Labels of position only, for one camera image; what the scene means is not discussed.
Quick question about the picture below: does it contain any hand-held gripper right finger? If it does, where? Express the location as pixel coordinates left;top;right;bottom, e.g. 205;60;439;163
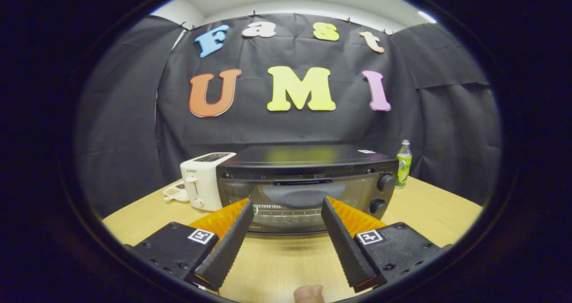
321;197;450;293

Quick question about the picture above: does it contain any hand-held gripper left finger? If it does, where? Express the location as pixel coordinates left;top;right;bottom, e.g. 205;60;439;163
132;198;255;291

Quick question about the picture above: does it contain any black toaster oven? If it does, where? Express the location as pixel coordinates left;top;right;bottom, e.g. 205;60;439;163
216;144;399;236

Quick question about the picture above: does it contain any white bread toaster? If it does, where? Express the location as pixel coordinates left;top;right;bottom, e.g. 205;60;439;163
180;152;236;212

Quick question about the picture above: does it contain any small white snack dish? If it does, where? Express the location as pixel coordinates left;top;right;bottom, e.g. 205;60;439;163
162;182;190;203

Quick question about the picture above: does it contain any green label plastic bottle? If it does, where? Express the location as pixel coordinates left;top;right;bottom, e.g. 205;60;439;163
395;139;412;189

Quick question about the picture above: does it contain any metal wire oven rack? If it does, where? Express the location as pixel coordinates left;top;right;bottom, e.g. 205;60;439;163
251;205;323;219

